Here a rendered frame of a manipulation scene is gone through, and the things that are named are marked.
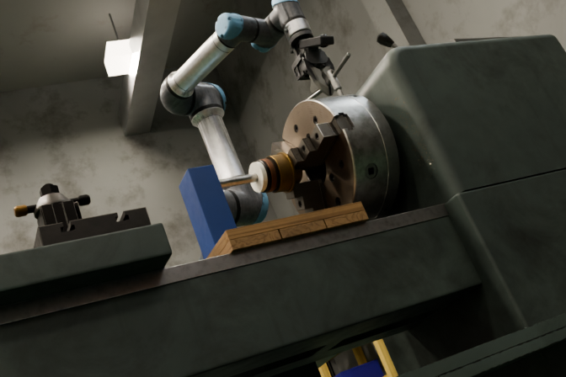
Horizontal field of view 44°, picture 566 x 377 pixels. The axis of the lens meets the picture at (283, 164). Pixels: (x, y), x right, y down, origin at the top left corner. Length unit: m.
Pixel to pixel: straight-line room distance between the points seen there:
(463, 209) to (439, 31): 4.82
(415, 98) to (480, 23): 4.29
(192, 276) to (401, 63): 0.72
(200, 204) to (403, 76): 0.54
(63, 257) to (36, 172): 8.68
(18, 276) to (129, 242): 0.17
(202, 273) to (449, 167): 0.59
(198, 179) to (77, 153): 8.51
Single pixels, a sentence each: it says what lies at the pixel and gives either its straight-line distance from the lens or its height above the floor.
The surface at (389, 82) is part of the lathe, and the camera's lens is 1.62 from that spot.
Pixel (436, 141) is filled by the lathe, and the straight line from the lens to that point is 1.55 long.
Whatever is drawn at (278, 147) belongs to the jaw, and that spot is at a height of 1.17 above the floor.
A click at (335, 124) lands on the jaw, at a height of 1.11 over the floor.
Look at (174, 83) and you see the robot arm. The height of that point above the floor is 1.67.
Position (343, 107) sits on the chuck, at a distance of 1.57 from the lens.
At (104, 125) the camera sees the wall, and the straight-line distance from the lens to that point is 10.21.
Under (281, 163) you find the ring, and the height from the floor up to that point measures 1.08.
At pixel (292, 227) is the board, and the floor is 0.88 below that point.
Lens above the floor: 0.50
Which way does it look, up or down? 22 degrees up
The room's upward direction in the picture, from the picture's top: 23 degrees counter-clockwise
